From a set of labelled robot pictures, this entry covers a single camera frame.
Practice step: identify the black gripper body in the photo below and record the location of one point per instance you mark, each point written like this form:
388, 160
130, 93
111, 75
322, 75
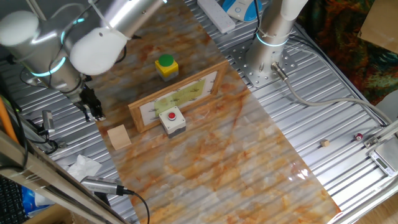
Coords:
88, 99

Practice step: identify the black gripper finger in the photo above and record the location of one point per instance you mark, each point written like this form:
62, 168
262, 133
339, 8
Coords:
99, 113
90, 115

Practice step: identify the large light wooden cube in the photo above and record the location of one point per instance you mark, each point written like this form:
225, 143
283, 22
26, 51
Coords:
119, 137

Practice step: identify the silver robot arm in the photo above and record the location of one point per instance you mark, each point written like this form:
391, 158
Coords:
93, 53

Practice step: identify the small red object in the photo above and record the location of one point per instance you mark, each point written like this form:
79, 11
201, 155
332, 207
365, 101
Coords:
359, 137

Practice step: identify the grey round object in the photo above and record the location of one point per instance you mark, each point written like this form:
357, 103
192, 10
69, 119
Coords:
390, 107

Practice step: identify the white crumpled tissue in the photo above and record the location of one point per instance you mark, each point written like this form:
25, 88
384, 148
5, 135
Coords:
84, 166

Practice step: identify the grey box red button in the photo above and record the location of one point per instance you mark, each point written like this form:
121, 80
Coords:
171, 123

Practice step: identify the yellow box green button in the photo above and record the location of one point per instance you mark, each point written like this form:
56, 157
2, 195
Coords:
167, 70

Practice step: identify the large aluminium beam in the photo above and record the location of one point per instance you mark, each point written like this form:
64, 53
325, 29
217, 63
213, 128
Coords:
46, 186

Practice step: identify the orange rod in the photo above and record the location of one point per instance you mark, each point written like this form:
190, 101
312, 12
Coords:
6, 121

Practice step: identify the blue tissue pack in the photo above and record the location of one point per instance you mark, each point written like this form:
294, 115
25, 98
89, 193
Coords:
29, 200

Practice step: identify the aluminium pole stand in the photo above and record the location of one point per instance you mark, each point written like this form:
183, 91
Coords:
35, 7

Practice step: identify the black keyboard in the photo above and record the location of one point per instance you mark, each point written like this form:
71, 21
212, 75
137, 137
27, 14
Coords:
11, 202

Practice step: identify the marble pattern mat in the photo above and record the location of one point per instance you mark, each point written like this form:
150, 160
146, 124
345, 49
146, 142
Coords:
217, 171

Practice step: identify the white power strip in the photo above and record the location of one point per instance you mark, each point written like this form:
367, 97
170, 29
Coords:
217, 15

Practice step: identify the blue white device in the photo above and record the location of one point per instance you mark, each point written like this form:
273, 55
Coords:
239, 9

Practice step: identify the small wooden cube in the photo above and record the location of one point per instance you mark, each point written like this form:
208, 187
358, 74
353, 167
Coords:
325, 143

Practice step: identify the colourful patterned cloth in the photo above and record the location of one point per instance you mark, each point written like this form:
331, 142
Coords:
342, 31

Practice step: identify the digital scale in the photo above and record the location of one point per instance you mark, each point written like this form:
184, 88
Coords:
387, 155

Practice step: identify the brown cardboard sheet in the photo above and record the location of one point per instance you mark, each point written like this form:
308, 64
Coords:
382, 25

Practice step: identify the small silver camera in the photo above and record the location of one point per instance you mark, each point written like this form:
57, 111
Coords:
47, 119

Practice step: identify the silver cylindrical camera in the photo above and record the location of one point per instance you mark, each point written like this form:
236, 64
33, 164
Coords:
102, 185

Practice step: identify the wooden picture frame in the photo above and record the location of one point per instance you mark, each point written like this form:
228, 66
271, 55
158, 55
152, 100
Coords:
186, 93

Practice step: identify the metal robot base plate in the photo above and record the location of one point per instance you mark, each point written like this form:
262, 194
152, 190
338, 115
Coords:
264, 79

